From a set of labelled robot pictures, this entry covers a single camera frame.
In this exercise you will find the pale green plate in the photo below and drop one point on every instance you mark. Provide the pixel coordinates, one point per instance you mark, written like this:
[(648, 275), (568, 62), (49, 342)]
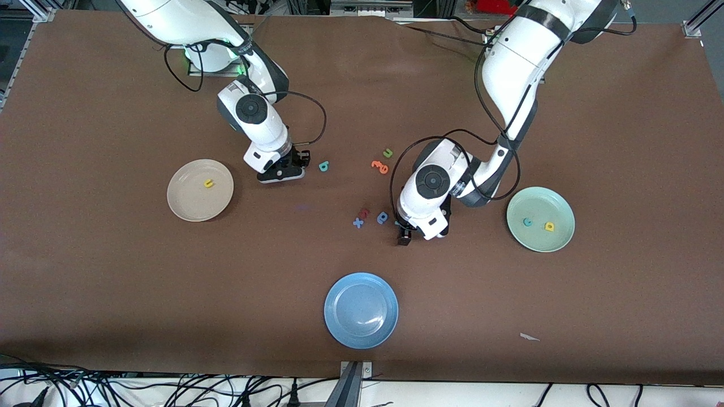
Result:
[(540, 240)]

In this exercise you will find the aluminium profile bracket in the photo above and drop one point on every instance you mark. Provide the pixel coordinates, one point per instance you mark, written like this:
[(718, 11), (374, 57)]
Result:
[(350, 390)]

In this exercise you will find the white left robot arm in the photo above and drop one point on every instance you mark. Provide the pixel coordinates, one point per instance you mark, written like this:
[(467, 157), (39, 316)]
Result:
[(509, 56)]

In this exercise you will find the beige brown plate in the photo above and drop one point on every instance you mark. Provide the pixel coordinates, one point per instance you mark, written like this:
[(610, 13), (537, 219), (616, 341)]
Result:
[(192, 200)]

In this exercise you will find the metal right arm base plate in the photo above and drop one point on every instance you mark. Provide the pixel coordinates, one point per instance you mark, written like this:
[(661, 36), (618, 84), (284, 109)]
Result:
[(195, 72)]

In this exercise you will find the black power plug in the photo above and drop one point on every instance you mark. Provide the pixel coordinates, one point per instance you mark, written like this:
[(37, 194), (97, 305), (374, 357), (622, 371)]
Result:
[(293, 398), (246, 400)]

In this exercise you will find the blue plate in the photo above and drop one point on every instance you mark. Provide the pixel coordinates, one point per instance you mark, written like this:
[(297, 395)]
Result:
[(362, 311)]

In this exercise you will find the orange foam letter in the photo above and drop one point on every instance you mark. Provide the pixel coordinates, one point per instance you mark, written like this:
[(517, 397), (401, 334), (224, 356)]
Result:
[(376, 164)]

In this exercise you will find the red box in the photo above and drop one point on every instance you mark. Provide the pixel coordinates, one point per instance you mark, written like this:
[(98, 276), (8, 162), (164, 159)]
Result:
[(495, 5)]

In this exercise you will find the grey metal rail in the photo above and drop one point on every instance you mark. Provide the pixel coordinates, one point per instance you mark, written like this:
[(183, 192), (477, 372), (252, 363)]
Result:
[(367, 8)]

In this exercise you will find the blue foam letter a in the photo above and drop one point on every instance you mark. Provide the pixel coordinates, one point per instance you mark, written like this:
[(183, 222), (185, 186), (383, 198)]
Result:
[(380, 220)]

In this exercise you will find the brown table cover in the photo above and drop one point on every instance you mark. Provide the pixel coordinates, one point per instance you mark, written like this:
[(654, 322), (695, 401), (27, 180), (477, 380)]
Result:
[(362, 113)]

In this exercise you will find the white paper scrap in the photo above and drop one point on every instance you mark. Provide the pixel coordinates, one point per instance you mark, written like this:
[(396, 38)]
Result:
[(527, 337)]

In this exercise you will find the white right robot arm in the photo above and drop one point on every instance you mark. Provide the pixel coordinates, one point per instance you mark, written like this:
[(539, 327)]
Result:
[(260, 124)]

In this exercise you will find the aluminium frame rail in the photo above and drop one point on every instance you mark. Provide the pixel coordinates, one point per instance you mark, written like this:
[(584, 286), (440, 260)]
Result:
[(691, 27), (45, 15)]

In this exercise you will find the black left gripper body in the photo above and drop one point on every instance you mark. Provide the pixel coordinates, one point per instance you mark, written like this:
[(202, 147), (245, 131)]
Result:
[(405, 230)]

